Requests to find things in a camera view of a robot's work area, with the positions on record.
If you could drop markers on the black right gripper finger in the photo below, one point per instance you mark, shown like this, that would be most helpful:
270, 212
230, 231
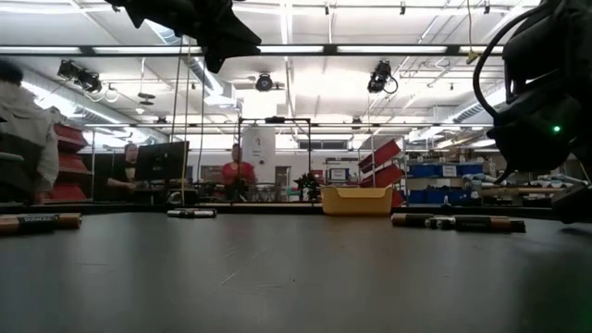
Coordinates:
506, 175
575, 205

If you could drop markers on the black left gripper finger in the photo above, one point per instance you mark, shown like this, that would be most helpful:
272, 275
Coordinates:
231, 39
213, 60

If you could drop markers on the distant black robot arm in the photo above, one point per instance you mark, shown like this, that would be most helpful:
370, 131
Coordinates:
307, 182

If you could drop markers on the grey material roll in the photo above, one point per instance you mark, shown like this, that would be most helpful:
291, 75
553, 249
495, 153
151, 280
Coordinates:
555, 179
485, 179

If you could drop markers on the wooden workbench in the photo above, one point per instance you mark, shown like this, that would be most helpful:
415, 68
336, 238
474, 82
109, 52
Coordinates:
532, 190

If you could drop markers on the black ceiling disc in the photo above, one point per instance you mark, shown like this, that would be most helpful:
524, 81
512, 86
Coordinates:
146, 96

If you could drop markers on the blue bin shelf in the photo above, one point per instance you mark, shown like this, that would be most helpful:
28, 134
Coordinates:
423, 170

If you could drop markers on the white pillar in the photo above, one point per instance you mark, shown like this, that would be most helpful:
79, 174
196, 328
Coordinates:
263, 148

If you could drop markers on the hanging yellow hook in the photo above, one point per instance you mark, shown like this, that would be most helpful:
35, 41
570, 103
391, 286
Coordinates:
472, 57

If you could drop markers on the black computer monitor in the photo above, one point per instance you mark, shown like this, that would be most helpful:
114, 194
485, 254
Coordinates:
162, 162

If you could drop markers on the person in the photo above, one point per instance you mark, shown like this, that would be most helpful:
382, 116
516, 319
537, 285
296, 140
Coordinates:
28, 129
122, 173
238, 173

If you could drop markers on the tilted red bin rack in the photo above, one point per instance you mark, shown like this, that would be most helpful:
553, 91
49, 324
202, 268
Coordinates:
381, 155

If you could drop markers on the yellow plastic bin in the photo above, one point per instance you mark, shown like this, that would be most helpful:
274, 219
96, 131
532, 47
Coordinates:
356, 201

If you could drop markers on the small display screen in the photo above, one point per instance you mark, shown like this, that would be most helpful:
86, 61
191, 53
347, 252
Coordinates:
338, 174

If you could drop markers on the red bin shelving rack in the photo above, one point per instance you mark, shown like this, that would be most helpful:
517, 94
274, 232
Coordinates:
71, 162

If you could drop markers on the round black ceiling camera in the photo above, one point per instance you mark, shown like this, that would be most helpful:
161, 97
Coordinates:
264, 83

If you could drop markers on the black metal cell frame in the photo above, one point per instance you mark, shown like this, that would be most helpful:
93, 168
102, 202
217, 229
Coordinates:
275, 119

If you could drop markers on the black overhead frame bar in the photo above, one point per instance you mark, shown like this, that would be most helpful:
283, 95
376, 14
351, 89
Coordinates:
330, 49

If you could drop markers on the black ceiling camera cluster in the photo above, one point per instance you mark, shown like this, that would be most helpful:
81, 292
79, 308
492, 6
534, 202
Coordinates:
78, 76

